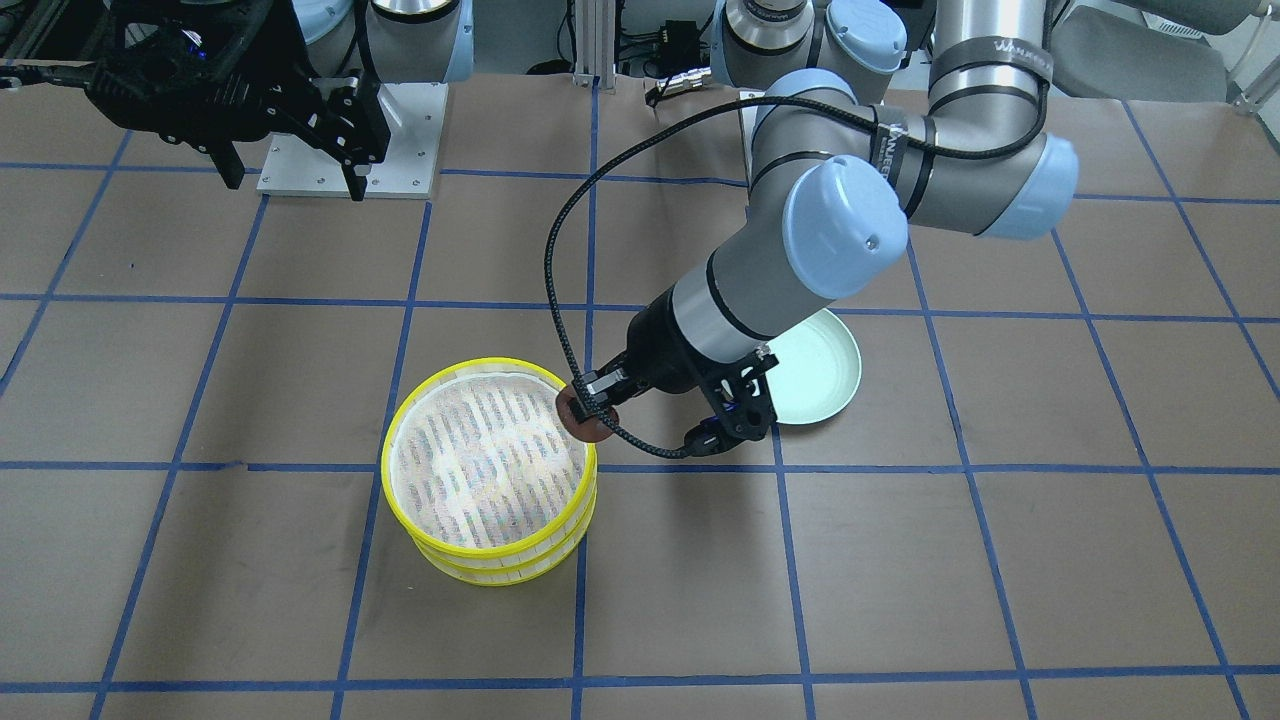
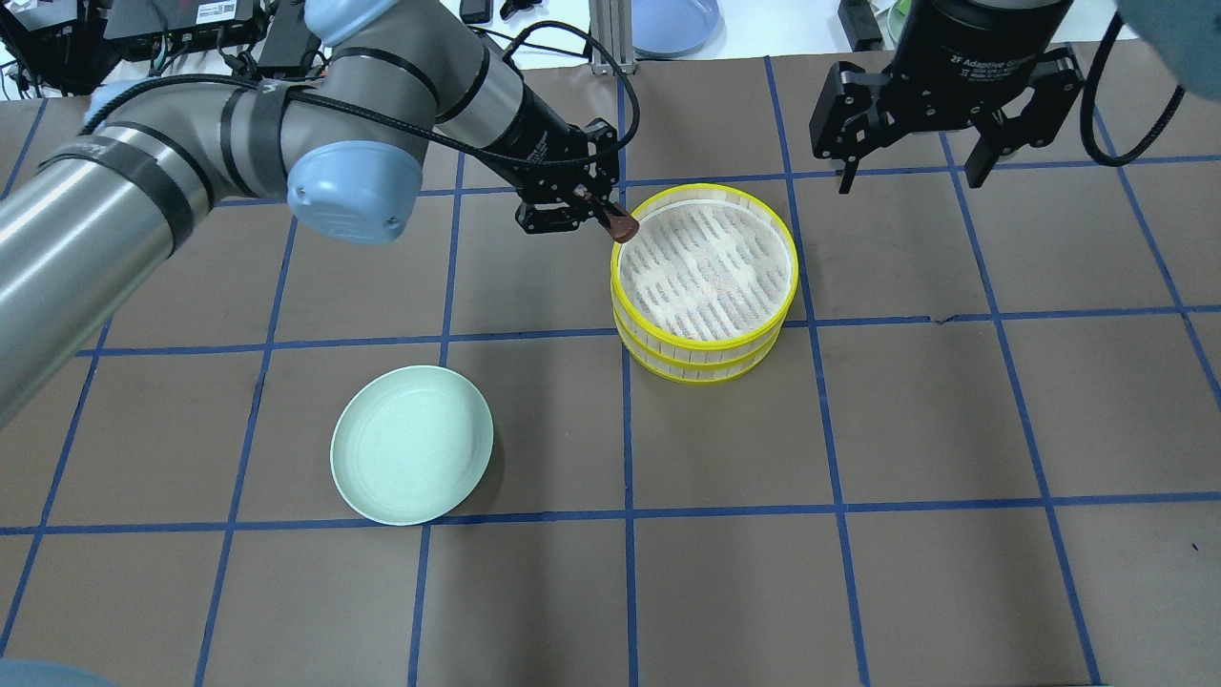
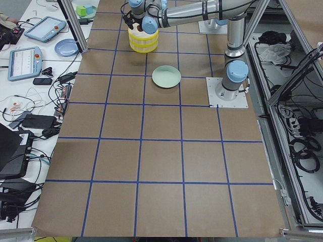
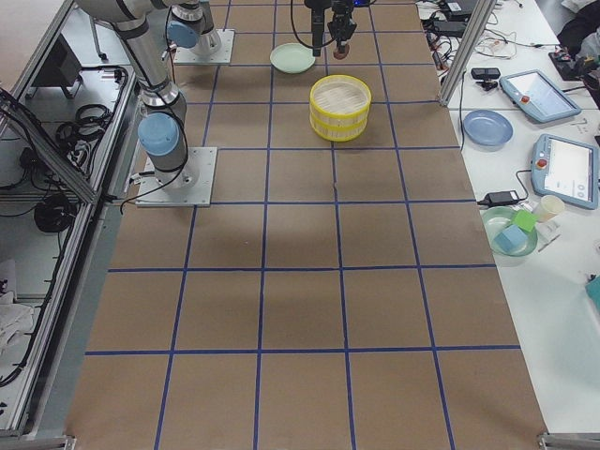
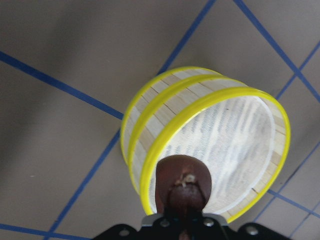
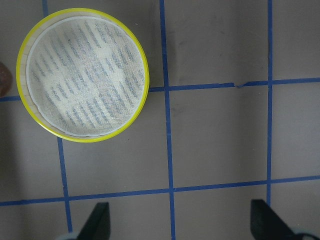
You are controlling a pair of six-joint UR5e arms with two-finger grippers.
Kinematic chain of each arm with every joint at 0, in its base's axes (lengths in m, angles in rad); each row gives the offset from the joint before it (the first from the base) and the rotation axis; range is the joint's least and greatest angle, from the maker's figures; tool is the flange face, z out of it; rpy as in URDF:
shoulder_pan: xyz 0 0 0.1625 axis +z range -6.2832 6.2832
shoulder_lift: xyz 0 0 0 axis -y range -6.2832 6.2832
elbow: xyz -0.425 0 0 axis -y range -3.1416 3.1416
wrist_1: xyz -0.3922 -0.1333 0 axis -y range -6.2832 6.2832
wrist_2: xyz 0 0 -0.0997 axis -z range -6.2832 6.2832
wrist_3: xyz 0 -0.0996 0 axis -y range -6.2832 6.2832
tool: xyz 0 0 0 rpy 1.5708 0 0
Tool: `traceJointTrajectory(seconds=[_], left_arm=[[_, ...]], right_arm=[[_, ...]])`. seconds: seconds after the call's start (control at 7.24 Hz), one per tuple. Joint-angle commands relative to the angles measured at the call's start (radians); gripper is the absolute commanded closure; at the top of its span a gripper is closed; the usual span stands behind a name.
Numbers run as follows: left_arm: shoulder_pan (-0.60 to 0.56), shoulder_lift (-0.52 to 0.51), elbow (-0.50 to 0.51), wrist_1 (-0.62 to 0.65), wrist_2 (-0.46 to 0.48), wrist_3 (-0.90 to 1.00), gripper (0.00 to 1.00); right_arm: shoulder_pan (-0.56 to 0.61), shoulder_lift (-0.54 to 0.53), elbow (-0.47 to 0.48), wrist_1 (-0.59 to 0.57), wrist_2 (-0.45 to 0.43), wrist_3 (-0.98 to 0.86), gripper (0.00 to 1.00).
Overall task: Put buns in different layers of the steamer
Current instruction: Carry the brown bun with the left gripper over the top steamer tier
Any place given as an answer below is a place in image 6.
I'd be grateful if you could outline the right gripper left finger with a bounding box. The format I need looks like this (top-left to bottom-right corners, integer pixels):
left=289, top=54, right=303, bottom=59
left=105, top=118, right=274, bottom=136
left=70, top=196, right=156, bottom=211
left=77, top=202, right=111, bottom=240

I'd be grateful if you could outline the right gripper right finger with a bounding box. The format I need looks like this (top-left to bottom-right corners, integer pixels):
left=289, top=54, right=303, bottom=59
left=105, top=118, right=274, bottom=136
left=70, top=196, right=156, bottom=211
left=250, top=199, right=298, bottom=240

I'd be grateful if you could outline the yellow steamer layer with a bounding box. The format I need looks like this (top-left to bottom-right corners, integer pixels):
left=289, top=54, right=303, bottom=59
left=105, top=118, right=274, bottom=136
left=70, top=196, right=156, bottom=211
left=16, top=8, right=150, bottom=143

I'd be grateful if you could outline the brown bun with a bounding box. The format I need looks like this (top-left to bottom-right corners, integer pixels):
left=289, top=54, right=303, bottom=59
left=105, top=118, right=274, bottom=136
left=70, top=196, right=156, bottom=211
left=0, top=62, right=13, bottom=98

